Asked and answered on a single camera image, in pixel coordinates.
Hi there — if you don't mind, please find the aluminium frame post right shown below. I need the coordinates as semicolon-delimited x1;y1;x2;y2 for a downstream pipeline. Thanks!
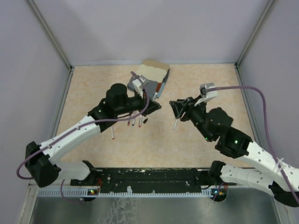
235;0;277;69

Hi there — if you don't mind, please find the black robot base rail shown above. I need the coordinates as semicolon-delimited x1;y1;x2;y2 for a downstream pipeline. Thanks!
71;168;222;195

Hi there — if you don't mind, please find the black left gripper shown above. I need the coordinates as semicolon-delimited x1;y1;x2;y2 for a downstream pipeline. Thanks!
116;88;161;117

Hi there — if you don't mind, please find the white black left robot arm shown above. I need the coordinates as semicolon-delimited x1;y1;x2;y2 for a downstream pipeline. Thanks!
24;84;162;188

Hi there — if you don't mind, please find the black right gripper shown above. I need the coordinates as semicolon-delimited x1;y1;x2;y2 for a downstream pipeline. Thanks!
169;94;213;142

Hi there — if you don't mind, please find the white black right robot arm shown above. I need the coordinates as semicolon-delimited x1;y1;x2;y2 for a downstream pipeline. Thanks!
169;98;299;208

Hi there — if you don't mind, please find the white red-end marker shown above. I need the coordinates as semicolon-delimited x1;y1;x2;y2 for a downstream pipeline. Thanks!
138;116;142;127

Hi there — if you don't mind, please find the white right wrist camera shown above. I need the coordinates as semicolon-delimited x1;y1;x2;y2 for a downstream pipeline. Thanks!
194;83;218;106

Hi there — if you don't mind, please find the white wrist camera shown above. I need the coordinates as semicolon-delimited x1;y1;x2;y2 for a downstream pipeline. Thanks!
194;83;218;106
132;76;148;98

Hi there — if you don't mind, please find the small white red-end pen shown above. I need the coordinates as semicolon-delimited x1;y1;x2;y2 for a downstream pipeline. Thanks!
111;127;114;140

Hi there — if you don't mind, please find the aluminium frame post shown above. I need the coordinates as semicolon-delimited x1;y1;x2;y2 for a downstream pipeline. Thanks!
235;0;277;69
25;0;73;71

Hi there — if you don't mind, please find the aluminium frame post left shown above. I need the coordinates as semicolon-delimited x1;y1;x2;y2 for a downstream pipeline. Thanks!
25;0;73;71

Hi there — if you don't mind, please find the folded grey beige cloth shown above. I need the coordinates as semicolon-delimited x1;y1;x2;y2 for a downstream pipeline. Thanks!
134;59;170;100

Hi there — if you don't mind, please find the brown marker cap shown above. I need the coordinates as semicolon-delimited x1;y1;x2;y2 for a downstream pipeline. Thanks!
156;83;162;93

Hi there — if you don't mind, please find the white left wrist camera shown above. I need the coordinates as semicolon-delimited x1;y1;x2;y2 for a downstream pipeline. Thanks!
132;76;148;98

